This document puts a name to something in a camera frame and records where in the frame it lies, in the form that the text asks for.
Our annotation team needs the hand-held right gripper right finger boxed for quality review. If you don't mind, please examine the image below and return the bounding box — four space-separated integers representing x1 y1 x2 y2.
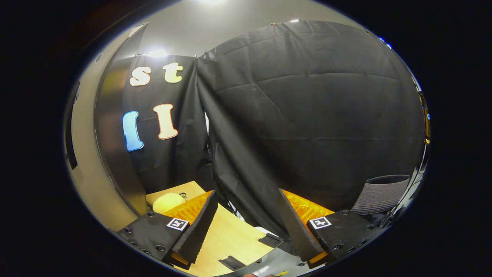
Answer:
278 188 385 269

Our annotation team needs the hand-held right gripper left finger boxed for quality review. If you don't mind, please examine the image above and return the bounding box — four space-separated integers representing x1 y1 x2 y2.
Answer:
116 190 218 270

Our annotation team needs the grey shoe cabinet door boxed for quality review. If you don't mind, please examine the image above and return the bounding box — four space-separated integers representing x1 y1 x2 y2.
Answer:
65 22 150 232

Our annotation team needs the black flat stand foot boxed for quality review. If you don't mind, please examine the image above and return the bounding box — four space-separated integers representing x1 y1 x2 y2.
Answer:
218 255 247 271
258 233 284 249

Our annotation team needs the pale yellow round object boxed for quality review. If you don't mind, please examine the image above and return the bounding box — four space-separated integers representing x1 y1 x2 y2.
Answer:
153 193 189 214

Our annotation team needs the black backdrop cloth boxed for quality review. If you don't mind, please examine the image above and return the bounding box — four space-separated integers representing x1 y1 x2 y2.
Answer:
122 53 213 194
195 20 428 241

